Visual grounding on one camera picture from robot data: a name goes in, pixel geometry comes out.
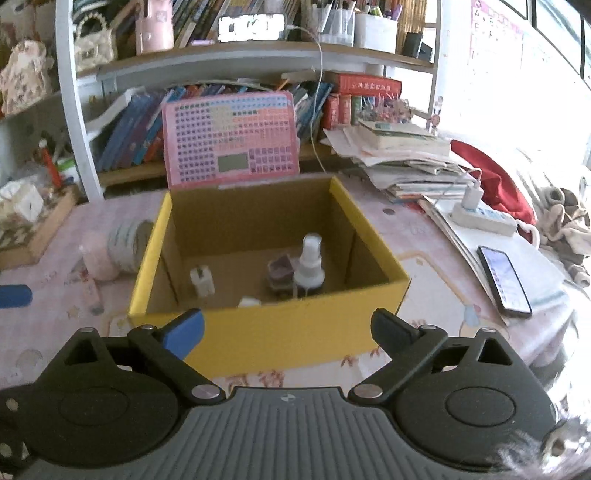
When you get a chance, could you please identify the floral fabric bag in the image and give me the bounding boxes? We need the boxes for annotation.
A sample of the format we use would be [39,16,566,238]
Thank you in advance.
[0,39,54,117]

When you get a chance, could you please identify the thick red dictionary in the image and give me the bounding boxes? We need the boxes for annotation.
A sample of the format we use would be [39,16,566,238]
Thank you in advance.
[335,71,402,96]

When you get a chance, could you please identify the white bookshelf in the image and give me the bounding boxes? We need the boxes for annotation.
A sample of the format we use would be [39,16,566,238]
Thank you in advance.
[55,0,439,204]

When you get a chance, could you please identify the clear pen holder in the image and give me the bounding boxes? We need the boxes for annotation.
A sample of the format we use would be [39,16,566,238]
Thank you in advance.
[311,4,356,47]

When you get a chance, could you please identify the small black box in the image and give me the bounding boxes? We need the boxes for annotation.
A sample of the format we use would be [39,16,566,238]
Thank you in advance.
[402,31,435,60]

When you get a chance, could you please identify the red cloth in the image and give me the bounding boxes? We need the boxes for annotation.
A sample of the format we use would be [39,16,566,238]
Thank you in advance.
[450,139,539,243]

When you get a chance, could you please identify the pink toy keyboard tablet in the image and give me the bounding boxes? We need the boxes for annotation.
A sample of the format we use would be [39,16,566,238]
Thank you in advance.
[161,91,301,190]

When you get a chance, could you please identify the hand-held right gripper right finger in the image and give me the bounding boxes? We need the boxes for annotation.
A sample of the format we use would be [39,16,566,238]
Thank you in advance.
[347,308,525,407]

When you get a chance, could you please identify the white charger cable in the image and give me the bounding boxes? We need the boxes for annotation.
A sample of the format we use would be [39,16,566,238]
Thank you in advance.
[431,167,483,199]

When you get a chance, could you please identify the colourful pop-up figures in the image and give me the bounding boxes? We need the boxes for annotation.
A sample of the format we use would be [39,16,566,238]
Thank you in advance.
[365,92,413,126]

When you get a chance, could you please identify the grey furry trim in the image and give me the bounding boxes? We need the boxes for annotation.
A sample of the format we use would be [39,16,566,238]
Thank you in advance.
[499,401,591,480]

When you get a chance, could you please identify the white jar green label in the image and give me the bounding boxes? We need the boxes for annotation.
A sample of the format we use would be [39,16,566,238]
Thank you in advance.
[55,157,82,184]

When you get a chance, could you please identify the wooden box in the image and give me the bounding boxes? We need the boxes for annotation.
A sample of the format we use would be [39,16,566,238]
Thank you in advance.
[0,185,79,271]

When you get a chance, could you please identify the hanging white cable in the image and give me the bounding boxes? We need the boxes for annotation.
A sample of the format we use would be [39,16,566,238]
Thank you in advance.
[286,25,325,172]

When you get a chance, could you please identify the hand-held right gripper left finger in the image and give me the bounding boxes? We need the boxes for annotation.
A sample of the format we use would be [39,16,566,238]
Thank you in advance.
[62,308,227,407]

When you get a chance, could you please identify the row of blue books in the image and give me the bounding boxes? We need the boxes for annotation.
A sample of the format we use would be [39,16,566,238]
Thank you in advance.
[291,80,334,139]
[96,84,169,172]

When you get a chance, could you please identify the black smartphone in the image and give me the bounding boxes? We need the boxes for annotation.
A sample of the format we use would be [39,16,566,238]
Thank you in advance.
[477,246,533,319]

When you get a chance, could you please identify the red white toy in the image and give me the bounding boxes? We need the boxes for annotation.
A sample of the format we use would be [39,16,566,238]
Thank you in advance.
[39,141,64,188]

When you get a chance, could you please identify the pink printed tablecloth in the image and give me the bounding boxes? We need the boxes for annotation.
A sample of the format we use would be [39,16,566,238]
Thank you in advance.
[0,175,578,398]

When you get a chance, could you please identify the white charger plug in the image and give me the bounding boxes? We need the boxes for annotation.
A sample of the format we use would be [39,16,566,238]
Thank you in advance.
[463,181,484,210]

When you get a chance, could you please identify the alphabet wall poster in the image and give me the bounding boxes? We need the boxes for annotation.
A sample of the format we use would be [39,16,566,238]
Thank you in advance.
[466,0,529,81]

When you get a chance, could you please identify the white rectangular device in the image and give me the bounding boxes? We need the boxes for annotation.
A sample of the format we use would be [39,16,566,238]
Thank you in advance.
[217,14,288,44]

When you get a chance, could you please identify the pink bottle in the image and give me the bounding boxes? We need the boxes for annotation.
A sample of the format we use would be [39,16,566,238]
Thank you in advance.
[135,0,175,54]

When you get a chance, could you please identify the grey knitted cloth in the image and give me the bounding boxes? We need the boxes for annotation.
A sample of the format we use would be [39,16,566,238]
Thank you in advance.
[536,185,591,288]

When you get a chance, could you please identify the pearl bead handbag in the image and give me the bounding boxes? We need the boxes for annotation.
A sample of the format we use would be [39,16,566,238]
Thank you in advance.
[74,14,116,73]

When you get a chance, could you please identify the white pen container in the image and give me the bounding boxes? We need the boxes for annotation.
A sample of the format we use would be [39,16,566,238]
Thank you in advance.
[355,11,399,54]

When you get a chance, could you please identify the white cap spray bottle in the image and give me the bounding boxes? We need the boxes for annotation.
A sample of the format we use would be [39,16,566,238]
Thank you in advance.
[293,233,326,298]

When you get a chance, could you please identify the grey tape roll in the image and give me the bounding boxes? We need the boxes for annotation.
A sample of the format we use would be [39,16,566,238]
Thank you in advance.
[107,219,154,273]

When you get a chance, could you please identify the stack of books and papers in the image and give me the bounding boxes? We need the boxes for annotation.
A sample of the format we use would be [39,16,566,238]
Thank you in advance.
[323,117,467,204]

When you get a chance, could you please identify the white plug adapter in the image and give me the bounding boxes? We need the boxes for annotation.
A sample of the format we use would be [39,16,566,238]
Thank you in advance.
[190,265,216,297]

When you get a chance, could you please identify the white notebooks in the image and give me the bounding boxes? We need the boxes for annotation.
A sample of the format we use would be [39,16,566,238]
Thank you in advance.
[418,196,574,325]

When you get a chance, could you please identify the standing red books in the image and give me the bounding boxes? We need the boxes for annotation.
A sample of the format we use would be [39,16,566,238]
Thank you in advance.
[322,92,365,130]

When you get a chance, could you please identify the white power strip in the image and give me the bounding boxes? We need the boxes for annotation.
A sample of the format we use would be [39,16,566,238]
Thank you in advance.
[450,203,517,237]

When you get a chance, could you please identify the white tissue pack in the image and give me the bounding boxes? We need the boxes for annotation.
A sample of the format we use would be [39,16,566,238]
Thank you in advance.
[0,180,45,223]

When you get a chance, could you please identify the yellow cardboard box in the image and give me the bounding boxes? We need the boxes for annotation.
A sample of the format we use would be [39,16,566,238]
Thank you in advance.
[128,174,411,377]

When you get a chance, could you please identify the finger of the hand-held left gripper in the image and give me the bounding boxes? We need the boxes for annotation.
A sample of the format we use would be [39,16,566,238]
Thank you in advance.
[0,383,33,472]
[0,285,33,309]

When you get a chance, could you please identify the grey toy truck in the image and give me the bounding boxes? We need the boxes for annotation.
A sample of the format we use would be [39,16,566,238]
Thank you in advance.
[267,253,296,301]

